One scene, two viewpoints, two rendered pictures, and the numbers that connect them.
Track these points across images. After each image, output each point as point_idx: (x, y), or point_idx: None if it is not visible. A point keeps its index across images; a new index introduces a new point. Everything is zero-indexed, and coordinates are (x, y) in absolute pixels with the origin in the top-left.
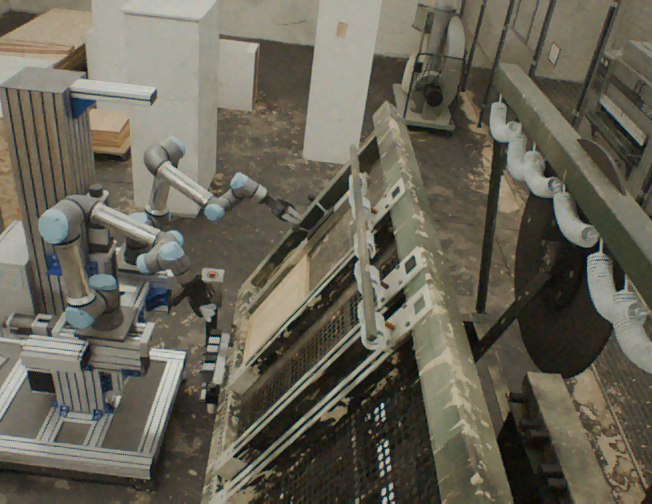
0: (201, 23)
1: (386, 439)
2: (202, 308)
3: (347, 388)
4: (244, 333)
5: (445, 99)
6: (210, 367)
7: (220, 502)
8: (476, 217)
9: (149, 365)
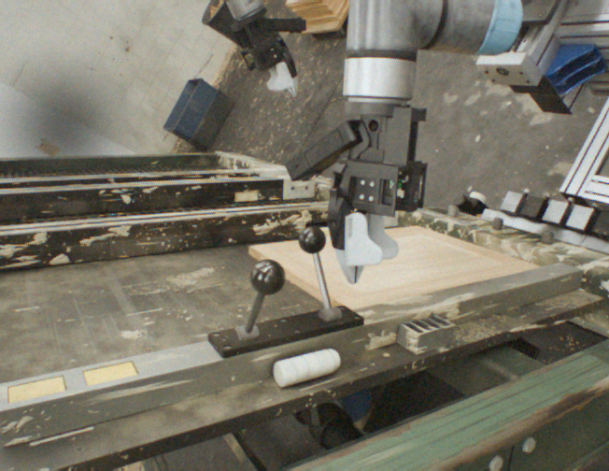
0: None
1: None
2: (272, 67)
3: (54, 177)
4: (494, 245)
5: None
6: (507, 204)
7: (262, 168)
8: None
9: (565, 113)
